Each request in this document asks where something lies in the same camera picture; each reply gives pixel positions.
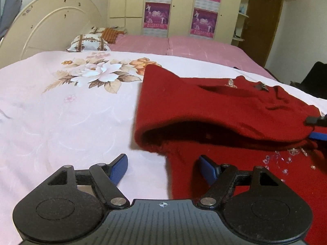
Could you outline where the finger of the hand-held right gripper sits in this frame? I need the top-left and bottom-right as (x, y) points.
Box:
(308, 132), (327, 141)
(305, 116), (327, 126)

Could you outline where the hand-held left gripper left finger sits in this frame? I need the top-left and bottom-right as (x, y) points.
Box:
(47, 154), (129, 209)

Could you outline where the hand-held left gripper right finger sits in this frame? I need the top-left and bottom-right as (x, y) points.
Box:
(197, 155), (285, 209)

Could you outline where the red knit sweater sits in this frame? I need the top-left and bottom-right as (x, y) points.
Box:
(130, 64), (327, 245)

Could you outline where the dark object beside bed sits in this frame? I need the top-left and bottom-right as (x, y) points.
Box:
(290, 61), (327, 99)

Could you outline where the floral white bed sheet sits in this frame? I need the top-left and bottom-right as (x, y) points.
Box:
(0, 51), (327, 245)

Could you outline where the brown wooden door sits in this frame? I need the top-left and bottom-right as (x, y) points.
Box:
(239, 0), (284, 68)

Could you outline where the pink bed sheet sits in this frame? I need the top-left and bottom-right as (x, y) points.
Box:
(109, 34), (278, 80)

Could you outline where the white brown patterned pillow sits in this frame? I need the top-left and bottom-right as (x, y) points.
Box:
(89, 26), (106, 36)
(66, 34), (112, 52)

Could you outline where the orange checked pillow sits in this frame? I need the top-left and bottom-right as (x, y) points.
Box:
(101, 27), (128, 44)

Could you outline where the cream corner shelf unit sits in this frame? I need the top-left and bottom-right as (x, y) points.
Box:
(231, 0), (255, 42)

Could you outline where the cream curved headboard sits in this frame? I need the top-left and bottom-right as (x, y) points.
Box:
(0, 0), (110, 69)

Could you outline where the cream wardrobe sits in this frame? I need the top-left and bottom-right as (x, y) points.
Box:
(107, 0), (246, 44)

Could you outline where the grey hanging clothing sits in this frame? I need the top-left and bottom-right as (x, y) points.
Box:
(0, 0), (24, 39)

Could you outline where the purple wall poster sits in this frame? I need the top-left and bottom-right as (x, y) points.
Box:
(191, 8), (218, 35)
(144, 2), (171, 29)

